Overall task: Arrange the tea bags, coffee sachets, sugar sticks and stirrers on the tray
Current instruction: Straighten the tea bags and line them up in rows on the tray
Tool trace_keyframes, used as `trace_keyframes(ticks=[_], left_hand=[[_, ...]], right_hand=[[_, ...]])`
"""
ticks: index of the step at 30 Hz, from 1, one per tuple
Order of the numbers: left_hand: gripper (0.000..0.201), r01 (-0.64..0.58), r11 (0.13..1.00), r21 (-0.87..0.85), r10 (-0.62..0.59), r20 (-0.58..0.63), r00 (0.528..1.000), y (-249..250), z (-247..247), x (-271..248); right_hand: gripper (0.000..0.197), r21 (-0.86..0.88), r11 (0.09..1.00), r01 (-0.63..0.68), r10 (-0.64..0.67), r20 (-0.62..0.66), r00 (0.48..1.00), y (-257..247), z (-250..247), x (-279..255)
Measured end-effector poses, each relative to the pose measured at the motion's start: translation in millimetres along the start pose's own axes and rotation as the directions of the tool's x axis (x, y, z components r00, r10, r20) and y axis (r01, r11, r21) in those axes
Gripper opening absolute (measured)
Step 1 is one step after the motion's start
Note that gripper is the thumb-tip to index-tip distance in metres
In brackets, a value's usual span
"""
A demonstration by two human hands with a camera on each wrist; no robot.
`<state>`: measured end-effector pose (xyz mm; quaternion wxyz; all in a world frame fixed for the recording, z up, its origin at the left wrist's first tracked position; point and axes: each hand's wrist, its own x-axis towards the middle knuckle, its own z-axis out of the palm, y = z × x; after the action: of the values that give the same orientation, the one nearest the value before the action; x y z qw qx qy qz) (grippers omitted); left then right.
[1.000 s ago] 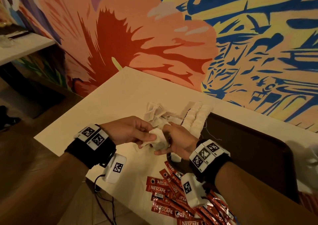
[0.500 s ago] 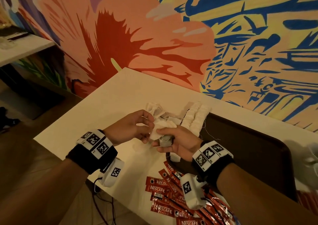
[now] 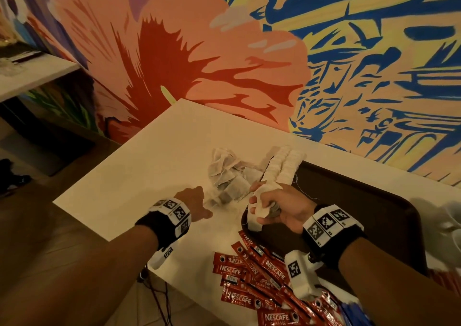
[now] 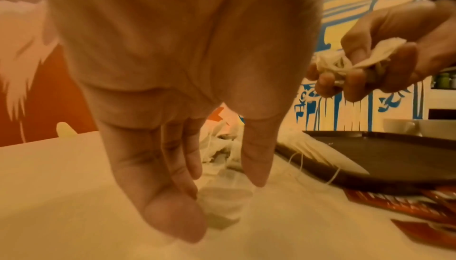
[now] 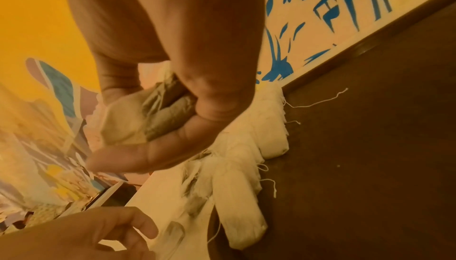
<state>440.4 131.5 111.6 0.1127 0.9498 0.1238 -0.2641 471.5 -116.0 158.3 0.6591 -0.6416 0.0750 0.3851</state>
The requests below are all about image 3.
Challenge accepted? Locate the white tea bag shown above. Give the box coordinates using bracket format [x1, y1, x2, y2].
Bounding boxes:
[245, 180, 285, 233]

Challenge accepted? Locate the small white cup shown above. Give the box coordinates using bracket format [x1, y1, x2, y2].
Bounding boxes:
[439, 201, 461, 247]

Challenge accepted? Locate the black wristband with markers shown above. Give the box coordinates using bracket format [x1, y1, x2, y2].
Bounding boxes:
[301, 203, 367, 270]
[134, 197, 193, 252]

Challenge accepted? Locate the black right wristband with markers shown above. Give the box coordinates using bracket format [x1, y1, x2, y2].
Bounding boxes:
[301, 203, 367, 270]

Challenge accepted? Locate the pile of white tea bags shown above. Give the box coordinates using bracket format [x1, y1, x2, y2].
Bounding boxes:
[205, 147, 266, 208]

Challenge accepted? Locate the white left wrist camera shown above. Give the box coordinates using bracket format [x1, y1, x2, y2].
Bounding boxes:
[146, 242, 176, 271]

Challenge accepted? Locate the bundle of red stir sticks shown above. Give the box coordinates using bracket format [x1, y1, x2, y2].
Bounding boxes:
[431, 265, 461, 298]

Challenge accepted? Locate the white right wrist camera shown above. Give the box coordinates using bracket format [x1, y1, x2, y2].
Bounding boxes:
[284, 249, 325, 302]

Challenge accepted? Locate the pile of blue sugar sachets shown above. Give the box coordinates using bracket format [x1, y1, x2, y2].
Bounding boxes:
[339, 299, 377, 326]

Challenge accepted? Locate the black object on floor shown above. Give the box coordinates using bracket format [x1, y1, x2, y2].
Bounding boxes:
[0, 157, 33, 197]

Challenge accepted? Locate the white wall shelf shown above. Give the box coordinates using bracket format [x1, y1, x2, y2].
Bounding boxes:
[0, 45, 82, 103]

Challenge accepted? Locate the pile of red Nescafe sachets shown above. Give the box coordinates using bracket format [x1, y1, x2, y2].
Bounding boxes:
[212, 229, 347, 326]

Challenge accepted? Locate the person's right forearm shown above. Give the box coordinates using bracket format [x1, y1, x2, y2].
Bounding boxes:
[337, 237, 461, 326]

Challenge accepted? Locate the person's right hand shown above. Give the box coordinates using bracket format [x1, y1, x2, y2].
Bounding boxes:
[247, 180, 318, 235]

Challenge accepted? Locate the row of tea bags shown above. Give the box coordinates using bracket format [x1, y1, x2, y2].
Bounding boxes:
[258, 144, 308, 188]

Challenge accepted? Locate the person's left hand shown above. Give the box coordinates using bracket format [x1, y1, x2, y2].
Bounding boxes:
[173, 185, 215, 222]

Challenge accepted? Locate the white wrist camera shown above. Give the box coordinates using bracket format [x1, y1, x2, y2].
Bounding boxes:
[284, 249, 325, 302]
[146, 242, 176, 271]

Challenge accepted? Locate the black left wristband with markers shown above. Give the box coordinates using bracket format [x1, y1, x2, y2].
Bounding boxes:
[134, 197, 193, 252]

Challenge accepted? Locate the person's left forearm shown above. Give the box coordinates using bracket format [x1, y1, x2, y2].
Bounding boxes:
[0, 224, 161, 326]

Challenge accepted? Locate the dark brown tray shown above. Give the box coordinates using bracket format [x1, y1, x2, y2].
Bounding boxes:
[241, 160, 429, 276]

